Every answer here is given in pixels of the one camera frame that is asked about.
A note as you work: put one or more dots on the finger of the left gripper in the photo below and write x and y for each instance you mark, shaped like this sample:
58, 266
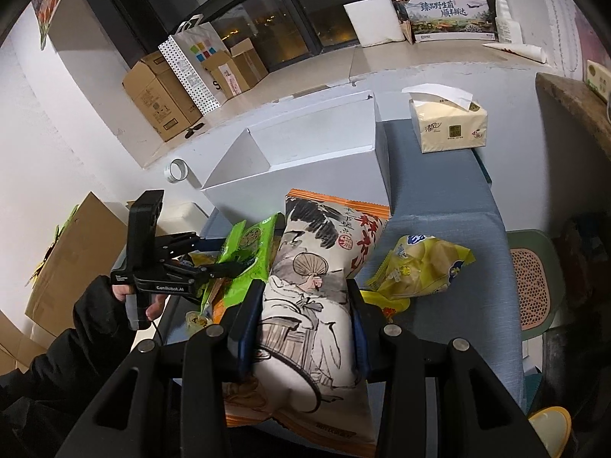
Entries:
226, 269
174, 245

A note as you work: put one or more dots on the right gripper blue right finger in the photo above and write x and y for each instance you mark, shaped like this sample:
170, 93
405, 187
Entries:
368, 322

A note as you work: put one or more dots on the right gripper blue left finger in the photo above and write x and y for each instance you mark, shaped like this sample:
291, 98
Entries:
243, 339

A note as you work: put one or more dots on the green snack bag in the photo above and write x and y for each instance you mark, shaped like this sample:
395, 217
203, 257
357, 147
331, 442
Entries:
252, 246

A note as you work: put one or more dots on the large illustrated rice cracker bag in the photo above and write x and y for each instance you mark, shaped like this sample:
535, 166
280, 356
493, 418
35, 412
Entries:
305, 373

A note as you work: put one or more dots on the yellow chip bag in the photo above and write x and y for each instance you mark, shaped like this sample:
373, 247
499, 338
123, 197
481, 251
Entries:
419, 265

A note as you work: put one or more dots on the black sleeve left forearm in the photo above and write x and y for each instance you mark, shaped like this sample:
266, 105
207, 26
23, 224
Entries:
40, 406

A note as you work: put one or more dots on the flat cardboard sheet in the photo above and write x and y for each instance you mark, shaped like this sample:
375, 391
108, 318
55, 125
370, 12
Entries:
87, 247

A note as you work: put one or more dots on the clear tape roll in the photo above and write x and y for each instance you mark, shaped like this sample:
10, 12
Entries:
177, 170

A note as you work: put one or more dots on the black scissors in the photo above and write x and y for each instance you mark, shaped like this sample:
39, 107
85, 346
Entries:
191, 131

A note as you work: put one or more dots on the large brown cardboard box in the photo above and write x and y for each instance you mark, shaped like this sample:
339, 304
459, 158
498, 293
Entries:
160, 97

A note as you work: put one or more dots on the white storage box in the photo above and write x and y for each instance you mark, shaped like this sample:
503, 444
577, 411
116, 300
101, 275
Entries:
334, 148

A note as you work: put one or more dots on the green chair with wicker seat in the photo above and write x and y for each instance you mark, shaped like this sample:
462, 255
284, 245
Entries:
539, 279

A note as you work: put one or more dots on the open small cardboard box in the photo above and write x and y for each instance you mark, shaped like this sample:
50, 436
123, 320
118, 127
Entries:
238, 70

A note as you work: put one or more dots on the white patterned paper bag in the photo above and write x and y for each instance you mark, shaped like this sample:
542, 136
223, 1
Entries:
187, 51

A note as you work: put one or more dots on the tissue box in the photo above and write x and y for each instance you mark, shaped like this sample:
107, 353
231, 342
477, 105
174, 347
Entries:
446, 118

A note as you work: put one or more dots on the white foam block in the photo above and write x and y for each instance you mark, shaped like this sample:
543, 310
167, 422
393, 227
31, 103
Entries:
375, 22

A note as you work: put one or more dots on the printed landscape gift box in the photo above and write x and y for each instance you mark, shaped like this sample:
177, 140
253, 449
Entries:
433, 20

